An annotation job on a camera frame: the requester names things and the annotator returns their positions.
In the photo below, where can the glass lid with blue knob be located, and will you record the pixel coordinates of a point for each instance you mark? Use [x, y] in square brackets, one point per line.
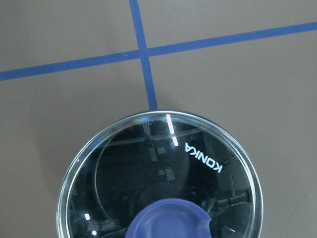
[161, 174]

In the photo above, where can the brown table mat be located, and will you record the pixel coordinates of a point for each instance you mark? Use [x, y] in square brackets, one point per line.
[263, 92]

